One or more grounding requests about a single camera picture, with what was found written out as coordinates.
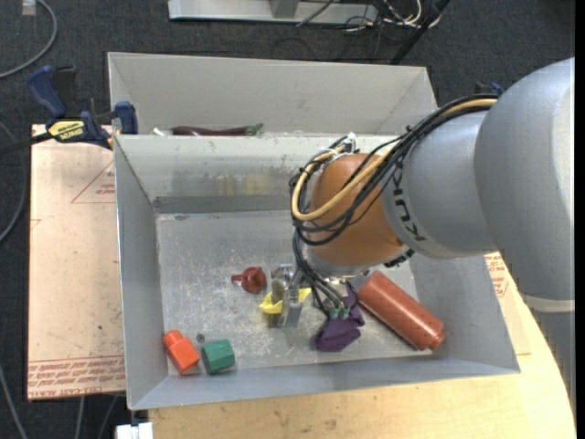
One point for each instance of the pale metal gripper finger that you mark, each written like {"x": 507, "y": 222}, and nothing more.
{"x": 277, "y": 291}
{"x": 294, "y": 314}

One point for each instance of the brown cardboard board, red print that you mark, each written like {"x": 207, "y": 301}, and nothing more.
{"x": 73, "y": 268}

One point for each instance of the orange bottle-shaped block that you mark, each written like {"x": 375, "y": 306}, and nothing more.
{"x": 182, "y": 352}

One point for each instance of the green hexagonal block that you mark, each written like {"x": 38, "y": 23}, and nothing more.
{"x": 218, "y": 356}

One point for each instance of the purple cloth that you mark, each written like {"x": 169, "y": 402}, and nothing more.
{"x": 339, "y": 332}

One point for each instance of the yellow toy banana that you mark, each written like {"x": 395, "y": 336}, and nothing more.
{"x": 267, "y": 305}

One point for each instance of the grey metal bin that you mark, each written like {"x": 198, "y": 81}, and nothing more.
{"x": 205, "y": 245}

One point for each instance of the purple toy eggplant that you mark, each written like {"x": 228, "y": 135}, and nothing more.
{"x": 215, "y": 130}

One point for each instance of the red-brown cylinder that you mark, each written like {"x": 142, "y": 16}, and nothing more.
{"x": 400, "y": 309}

